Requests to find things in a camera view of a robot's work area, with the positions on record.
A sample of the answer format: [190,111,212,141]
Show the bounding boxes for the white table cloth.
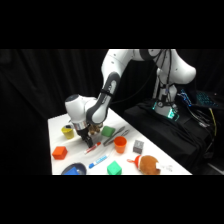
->
[47,108,193,176]

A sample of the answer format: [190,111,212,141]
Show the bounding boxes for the green cube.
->
[106,160,123,176]

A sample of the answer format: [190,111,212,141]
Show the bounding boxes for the backlit keyboard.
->
[194,89,220,108]

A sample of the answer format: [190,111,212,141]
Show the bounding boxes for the grey cube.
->
[132,139,145,155]

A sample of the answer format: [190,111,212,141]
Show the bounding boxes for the tiger plush toy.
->
[88,123,104,136]

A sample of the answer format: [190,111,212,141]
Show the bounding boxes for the orange block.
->
[51,145,69,161]

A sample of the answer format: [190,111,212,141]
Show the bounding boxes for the black curtain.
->
[0,49,224,176]

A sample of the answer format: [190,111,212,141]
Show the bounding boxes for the yellow cup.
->
[61,124,76,140]

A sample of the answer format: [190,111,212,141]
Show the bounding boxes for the yellow cable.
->
[209,109,218,138]

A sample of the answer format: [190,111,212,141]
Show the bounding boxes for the red pen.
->
[83,141,102,155]

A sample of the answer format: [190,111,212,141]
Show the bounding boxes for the black robot stand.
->
[123,98,224,176]

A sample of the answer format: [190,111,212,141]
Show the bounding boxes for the blue block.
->
[64,167,81,176]

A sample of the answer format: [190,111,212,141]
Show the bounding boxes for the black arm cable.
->
[155,49,175,103]

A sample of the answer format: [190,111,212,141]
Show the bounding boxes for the dark blue round bowl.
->
[61,162,88,176]

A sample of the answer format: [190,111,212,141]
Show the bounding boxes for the metal tongs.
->
[102,125,130,147]

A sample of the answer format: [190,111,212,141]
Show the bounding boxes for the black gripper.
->
[77,126,96,149]

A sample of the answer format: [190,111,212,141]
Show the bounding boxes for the orange plastic cup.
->
[113,135,128,155]

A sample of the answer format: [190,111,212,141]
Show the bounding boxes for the brown plush with red hat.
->
[126,154,162,176]

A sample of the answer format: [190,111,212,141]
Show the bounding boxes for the blue pen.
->
[88,155,109,170]

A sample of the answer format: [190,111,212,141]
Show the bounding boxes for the small green light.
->
[167,109,180,122]

